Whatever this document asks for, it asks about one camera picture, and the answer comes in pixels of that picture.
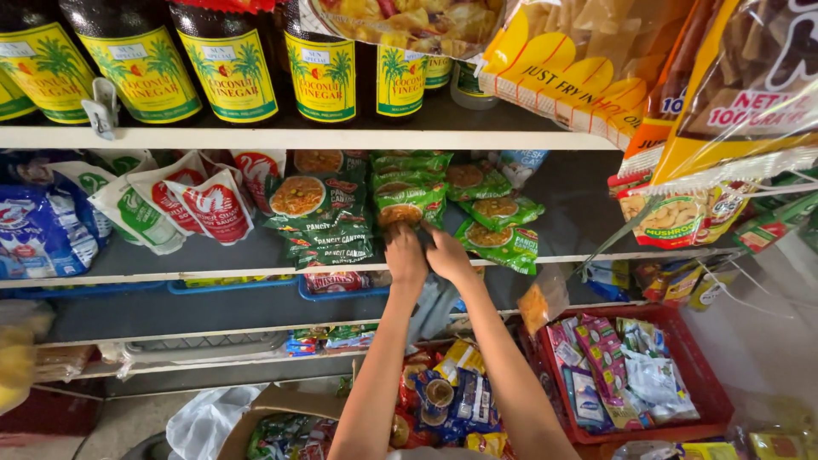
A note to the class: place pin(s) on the person's right hand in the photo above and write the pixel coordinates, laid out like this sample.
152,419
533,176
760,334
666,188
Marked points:
450,259

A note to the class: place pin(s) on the person's left hand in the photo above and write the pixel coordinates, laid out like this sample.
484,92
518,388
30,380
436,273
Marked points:
406,259

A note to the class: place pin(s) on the person's left fingers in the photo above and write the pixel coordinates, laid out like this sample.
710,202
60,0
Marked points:
397,230

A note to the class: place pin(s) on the person's right fingers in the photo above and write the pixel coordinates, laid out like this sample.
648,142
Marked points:
434,232

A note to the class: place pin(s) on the green instant noodle packet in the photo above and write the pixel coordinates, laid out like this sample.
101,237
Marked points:
409,203

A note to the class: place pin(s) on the pile of green packets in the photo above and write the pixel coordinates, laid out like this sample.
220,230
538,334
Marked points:
326,217

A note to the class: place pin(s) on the grey plastic bag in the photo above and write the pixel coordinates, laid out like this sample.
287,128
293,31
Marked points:
434,310

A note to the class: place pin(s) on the red packets in tray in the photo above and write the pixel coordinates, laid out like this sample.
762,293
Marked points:
335,281

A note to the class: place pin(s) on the light blue white packet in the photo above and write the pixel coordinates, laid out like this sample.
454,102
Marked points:
521,165

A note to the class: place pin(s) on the colourful packets on shelf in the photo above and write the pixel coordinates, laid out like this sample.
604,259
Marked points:
332,338

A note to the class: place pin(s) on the small clear bag orange snack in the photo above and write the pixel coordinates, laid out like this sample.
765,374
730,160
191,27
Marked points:
542,303

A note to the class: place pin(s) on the clear plastic bottle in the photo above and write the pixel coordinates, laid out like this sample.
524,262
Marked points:
471,86

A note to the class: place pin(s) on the white pouch red label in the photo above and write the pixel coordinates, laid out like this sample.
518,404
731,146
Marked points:
167,191
255,169
217,207

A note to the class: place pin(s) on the white shelf unit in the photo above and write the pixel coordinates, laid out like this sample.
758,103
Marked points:
255,137

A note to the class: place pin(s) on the clear bag of chips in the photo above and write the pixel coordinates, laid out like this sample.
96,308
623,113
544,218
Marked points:
409,22

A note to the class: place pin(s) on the brown cardboard box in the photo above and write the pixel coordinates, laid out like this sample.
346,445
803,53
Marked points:
275,409

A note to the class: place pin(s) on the yellow bag of crackers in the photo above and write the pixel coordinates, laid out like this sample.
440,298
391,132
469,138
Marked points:
575,64

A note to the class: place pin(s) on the heap of assorted sachets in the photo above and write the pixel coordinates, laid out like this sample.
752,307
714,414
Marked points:
613,370

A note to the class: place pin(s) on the row of dark vinegar bottles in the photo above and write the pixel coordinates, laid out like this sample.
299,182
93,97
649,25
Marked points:
230,70

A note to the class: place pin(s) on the mushroom snack pack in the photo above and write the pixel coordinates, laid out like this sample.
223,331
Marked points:
677,217

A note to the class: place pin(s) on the white pouch green label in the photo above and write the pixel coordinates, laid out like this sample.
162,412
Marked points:
140,220
89,179

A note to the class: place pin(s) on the narrow orange snack bag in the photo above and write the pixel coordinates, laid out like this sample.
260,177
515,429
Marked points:
661,108

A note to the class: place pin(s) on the white plastic bag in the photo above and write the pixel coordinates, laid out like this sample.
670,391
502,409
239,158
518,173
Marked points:
204,421

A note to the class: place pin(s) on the red plastic crate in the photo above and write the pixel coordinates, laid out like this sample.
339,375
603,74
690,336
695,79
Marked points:
696,358

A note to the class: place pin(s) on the white plastic clip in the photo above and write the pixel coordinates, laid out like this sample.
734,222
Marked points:
102,108

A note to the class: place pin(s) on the green red snack pack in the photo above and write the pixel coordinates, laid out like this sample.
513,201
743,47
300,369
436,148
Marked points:
776,223

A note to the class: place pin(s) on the blue white powder bag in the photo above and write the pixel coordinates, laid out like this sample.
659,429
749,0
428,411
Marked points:
45,223

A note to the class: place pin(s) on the clear wrapped brown packets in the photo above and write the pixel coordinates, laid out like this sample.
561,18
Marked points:
64,363

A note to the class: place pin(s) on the red box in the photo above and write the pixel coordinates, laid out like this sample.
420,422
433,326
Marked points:
45,415

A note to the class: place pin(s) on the yellow boxes in clear wrap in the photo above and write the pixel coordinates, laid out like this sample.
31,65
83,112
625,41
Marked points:
776,441

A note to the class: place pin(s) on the yellow plastic bag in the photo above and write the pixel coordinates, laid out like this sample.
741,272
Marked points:
16,358

